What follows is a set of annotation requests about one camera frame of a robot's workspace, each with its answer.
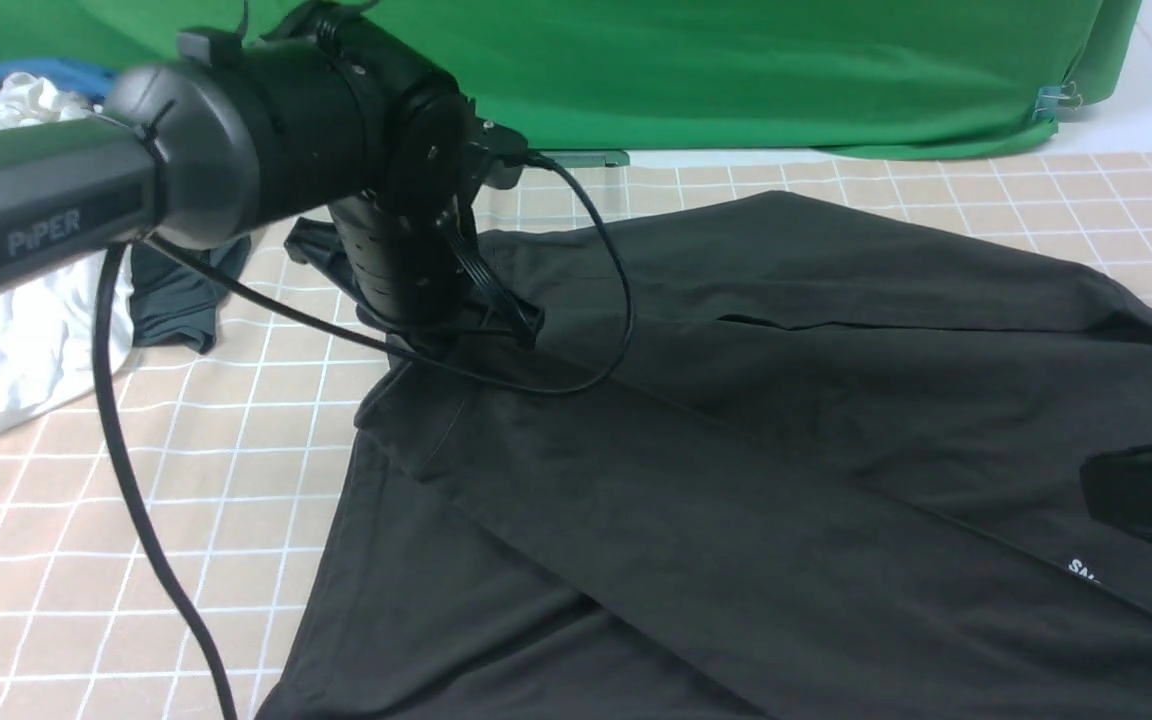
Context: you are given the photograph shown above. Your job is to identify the blue crumpled garment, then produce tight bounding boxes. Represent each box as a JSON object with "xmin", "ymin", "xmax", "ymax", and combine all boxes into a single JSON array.
[{"xmin": 0, "ymin": 56, "xmax": 118, "ymax": 104}]

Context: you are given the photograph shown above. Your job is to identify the beige checkered tablecloth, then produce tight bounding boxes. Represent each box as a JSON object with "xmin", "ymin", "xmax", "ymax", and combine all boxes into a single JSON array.
[{"xmin": 0, "ymin": 151, "xmax": 1152, "ymax": 719}]

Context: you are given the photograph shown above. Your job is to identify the metal binder clip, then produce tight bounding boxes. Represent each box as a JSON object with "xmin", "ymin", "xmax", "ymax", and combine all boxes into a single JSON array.
[{"xmin": 1030, "ymin": 81, "xmax": 1085, "ymax": 123}]

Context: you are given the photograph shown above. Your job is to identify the dark gray long-sleeve shirt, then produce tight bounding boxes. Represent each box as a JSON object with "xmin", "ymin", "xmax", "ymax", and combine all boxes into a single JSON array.
[{"xmin": 257, "ymin": 192, "xmax": 1152, "ymax": 719}]

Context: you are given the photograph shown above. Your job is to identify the green backdrop cloth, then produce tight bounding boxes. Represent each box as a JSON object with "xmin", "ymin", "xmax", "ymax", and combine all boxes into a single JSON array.
[{"xmin": 0, "ymin": 1, "xmax": 1140, "ymax": 160}]

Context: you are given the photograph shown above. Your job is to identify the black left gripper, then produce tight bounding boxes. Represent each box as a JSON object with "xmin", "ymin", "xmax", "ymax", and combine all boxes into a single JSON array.
[{"xmin": 285, "ymin": 190, "xmax": 544, "ymax": 361}]

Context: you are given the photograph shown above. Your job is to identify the dark teal crumpled shirt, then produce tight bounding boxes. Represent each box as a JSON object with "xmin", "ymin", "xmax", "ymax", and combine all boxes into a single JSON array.
[{"xmin": 129, "ymin": 236, "xmax": 252, "ymax": 354}]

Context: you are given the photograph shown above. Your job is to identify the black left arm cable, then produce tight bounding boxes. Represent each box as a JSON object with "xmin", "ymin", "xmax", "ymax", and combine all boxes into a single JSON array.
[{"xmin": 91, "ymin": 150, "xmax": 635, "ymax": 720}]

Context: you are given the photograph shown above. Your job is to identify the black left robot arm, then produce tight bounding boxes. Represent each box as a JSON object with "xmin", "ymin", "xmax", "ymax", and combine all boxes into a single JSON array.
[{"xmin": 0, "ymin": 1, "xmax": 544, "ymax": 348}]

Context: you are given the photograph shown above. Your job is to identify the white crumpled shirt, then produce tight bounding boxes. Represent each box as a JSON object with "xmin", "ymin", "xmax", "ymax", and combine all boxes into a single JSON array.
[{"xmin": 0, "ymin": 71, "xmax": 159, "ymax": 432}]

